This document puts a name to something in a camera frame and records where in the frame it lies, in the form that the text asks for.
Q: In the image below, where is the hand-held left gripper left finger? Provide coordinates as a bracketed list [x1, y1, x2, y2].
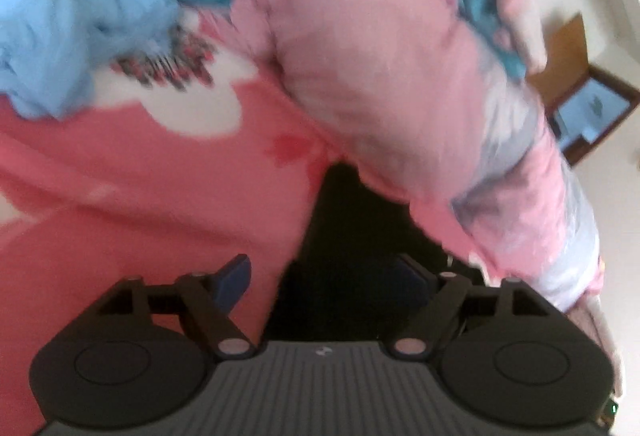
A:
[96, 253, 252, 361]

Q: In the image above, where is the pink floral bedsheet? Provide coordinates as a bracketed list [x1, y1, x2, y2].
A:
[0, 9, 351, 436]

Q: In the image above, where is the wooden door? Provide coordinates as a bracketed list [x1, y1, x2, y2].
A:
[530, 14, 591, 107]

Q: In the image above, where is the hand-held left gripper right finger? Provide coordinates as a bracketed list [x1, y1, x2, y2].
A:
[389, 253, 552, 361]

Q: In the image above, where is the black garment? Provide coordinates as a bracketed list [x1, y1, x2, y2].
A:
[262, 161, 491, 343]

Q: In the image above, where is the pink floral quilt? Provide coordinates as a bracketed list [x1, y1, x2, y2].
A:
[230, 0, 606, 312]

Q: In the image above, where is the light blue cloth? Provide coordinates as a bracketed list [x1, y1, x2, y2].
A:
[0, 0, 181, 119]

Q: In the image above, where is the pink folded towel stack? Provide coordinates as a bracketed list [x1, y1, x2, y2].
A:
[567, 296, 626, 402]

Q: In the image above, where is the dark framed mirror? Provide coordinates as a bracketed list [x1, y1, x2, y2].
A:
[547, 65, 640, 167]

